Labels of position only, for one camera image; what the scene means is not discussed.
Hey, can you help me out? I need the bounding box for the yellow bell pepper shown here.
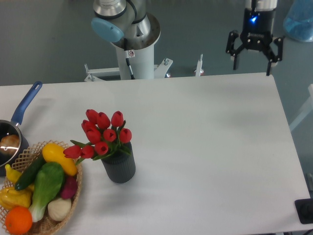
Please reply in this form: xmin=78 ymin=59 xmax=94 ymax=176
xmin=0 ymin=187 xmax=32 ymax=211

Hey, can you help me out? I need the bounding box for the woven wicker basket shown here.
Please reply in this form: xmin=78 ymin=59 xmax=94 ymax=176
xmin=0 ymin=141 xmax=83 ymax=235

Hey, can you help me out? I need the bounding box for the yellow squash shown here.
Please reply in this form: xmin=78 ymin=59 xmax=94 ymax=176
xmin=42 ymin=143 xmax=78 ymax=176

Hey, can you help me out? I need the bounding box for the green cucumber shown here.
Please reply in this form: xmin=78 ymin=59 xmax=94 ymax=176
xmin=15 ymin=154 xmax=46 ymax=191

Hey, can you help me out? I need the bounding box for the black device at edge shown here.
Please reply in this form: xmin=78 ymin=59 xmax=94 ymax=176
xmin=294 ymin=198 xmax=313 ymax=224

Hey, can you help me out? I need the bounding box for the white frame at right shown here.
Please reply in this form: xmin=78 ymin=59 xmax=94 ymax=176
xmin=289 ymin=84 xmax=313 ymax=132

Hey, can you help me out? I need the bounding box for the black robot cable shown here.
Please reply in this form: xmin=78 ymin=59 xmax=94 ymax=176
xmin=124 ymin=40 xmax=136 ymax=80

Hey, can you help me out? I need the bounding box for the dark grey ribbed vase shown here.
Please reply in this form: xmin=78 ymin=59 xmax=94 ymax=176
xmin=101 ymin=142 xmax=136 ymax=184

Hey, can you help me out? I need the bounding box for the orange fruit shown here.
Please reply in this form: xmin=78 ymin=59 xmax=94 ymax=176
xmin=5 ymin=207 xmax=33 ymax=235

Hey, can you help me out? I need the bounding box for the red tulip bouquet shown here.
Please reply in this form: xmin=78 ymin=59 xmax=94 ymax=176
xmin=63 ymin=109 xmax=132 ymax=164

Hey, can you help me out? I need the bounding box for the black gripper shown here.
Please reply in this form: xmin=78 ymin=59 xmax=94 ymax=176
xmin=225 ymin=7 xmax=285 ymax=76

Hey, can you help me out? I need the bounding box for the blue handled saucepan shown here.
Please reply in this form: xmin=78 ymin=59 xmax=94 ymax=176
xmin=0 ymin=81 xmax=43 ymax=177

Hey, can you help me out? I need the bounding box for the blue translucent container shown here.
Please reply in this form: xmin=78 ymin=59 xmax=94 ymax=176
xmin=283 ymin=0 xmax=313 ymax=42

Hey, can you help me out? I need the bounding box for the green bok choy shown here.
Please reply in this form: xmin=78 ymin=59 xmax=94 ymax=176
xmin=29 ymin=162 xmax=65 ymax=223

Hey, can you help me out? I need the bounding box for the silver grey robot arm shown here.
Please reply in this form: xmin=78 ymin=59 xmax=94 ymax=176
xmin=91 ymin=0 xmax=284 ymax=80

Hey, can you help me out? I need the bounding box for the purple red onion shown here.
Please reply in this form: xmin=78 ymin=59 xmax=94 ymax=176
xmin=60 ymin=176 xmax=78 ymax=199

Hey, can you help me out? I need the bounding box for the white garlic bulb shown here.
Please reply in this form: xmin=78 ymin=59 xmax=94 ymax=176
xmin=47 ymin=198 xmax=71 ymax=221

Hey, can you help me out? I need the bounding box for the brown bread roll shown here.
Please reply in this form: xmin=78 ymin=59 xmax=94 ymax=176
xmin=0 ymin=135 xmax=20 ymax=157

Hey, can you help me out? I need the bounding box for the yellow banana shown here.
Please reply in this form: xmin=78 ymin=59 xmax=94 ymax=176
xmin=5 ymin=164 xmax=22 ymax=185

